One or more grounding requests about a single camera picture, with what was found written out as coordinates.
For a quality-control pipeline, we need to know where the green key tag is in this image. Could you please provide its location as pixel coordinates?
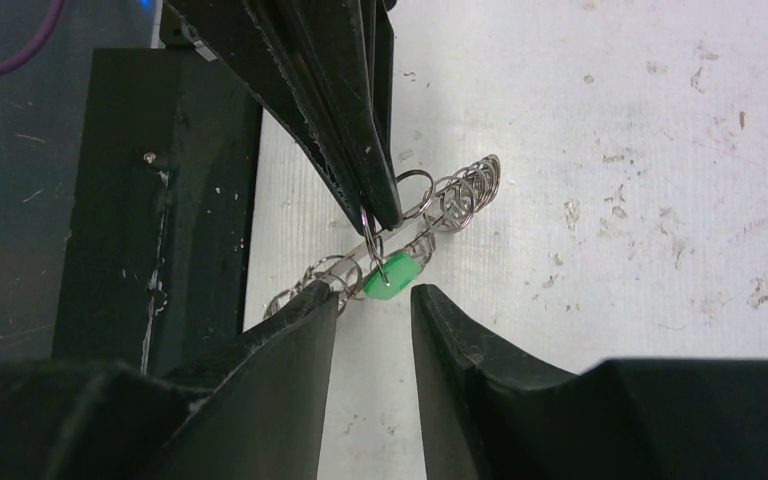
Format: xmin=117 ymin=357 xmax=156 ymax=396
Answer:
xmin=363 ymin=252 xmax=423 ymax=301

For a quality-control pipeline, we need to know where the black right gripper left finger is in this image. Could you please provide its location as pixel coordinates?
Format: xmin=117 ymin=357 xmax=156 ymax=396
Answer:
xmin=0 ymin=282 xmax=338 ymax=479

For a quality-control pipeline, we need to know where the metal disc with keyrings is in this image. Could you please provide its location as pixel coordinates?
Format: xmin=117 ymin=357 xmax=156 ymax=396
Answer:
xmin=263 ymin=154 xmax=502 ymax=319

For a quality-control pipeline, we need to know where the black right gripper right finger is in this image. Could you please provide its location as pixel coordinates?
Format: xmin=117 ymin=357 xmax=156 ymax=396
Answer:
xmin=411 ymin=284 xmax=768 ymax=479

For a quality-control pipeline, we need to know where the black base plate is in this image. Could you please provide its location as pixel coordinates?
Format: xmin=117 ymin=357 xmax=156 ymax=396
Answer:
xmin=52 ymin=49 xmax=262 ymax=376

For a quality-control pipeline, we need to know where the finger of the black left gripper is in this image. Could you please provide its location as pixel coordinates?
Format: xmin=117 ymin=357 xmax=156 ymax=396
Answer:
xmin=271 ymin=1 xmax=402 ymax=229
xmin=166 ymin=0 xmax=362 ymax=232

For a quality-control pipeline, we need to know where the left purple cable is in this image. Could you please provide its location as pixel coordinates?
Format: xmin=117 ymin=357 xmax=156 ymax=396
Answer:
xmin=0 ymin=0 xmax=67 ymax=82

